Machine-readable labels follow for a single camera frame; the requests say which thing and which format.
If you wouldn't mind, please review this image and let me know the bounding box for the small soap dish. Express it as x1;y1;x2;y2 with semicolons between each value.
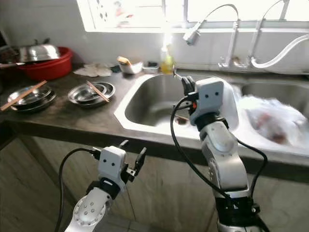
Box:
142;62;160;74

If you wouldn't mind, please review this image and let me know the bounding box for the chrome gooseneck faucet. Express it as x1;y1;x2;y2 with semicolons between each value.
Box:
246;0;302;69

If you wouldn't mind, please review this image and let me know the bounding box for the stainless steel double sink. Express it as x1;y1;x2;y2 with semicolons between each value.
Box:
114;72;309;155

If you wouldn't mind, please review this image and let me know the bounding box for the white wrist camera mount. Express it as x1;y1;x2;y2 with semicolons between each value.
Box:
191;77;225;122
98;146;127;187

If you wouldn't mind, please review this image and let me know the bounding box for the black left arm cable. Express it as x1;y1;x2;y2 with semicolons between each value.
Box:
53;147;100;232

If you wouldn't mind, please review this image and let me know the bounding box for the red plastic basin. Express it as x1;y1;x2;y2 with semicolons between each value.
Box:
19;47;74;81

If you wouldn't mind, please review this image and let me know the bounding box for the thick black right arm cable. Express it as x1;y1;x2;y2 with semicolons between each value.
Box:
169;96;237;203

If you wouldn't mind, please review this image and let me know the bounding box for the yellow scrubbing sponge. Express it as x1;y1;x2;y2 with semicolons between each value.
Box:
117;56;132;66

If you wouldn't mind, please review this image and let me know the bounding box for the steel plate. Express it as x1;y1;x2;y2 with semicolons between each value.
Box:
68;81;116;107
7;92;57;114

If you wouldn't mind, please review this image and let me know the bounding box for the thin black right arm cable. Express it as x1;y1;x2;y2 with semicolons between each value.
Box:
236;139;268;199

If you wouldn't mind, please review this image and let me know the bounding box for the white flexible hose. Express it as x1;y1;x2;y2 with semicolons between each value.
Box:
251;35;309;69

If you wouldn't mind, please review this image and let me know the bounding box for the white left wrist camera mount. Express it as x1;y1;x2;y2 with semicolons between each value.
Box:
98;146;127;187

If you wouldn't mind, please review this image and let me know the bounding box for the translucent white plastic bag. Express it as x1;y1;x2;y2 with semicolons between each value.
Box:
234;94;309;145

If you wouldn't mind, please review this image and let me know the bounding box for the domed steel lid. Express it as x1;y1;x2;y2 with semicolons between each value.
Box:
19;41;61;63

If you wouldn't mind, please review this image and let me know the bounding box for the white dish cloth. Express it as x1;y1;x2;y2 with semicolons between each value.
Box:
74;63;112;78

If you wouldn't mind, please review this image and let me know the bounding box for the steel spoon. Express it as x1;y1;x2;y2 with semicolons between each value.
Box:
172;67;189;80

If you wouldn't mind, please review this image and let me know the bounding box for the small white bowl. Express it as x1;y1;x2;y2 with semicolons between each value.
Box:
117;57;144;74

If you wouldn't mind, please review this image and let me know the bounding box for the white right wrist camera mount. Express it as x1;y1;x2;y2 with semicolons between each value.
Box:
191;77;225;122

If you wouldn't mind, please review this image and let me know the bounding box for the white framed window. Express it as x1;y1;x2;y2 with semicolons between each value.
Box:
76;0;309;33

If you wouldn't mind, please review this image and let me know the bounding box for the yellow dish soap bottle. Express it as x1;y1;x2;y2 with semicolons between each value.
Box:
160;46;174;74

